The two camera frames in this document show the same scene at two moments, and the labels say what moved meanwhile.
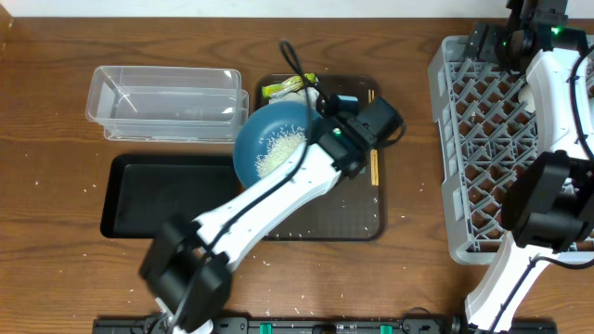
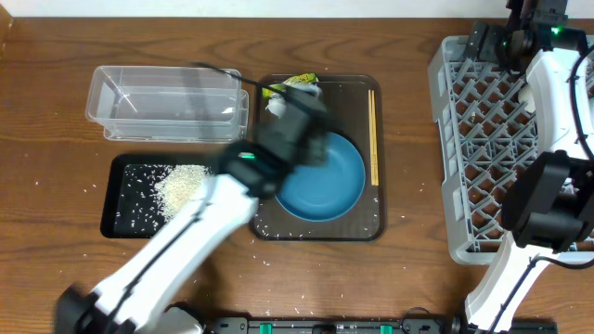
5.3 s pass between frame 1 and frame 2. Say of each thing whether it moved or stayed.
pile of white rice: moved
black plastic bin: stayed
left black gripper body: moved
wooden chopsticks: stayed
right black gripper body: stayed
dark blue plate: moved
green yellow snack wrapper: stayed
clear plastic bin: stayed
